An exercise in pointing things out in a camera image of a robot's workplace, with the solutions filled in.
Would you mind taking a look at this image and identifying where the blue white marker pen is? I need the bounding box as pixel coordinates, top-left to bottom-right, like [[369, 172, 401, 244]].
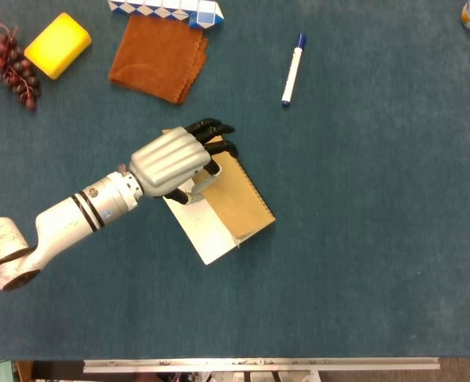
[[280, 33, 307, 108]]

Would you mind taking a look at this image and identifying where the dark red grape bunch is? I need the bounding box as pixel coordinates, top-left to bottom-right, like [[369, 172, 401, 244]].
[[0, 22, 41, 112]]

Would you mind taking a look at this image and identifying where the teal felt table cover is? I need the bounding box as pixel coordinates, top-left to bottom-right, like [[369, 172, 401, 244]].
[[0, 0, 470, 361]]

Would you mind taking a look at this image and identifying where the aluminium table edge rail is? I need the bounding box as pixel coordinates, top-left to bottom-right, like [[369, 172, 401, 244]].
[[82, 357, 441, 374]]

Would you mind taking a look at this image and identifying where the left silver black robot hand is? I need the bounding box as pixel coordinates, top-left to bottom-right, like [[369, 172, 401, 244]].
[[129, 118, 239, 205]]

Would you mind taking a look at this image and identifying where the yellow sponge block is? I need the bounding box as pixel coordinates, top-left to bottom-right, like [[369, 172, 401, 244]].
[[23, 12, 92, 80]]

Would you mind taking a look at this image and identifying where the kraft cover spiral notebook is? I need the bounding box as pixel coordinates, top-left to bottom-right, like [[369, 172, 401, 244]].
[[161, 129, 276, 267]]

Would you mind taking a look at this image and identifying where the blue white snake puzzle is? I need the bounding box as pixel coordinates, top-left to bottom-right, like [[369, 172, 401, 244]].
[[107, 0, 225, 29]]

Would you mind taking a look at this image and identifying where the brown folded cloth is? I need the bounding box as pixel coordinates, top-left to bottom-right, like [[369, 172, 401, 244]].
[[108, 14, 210, 105]]

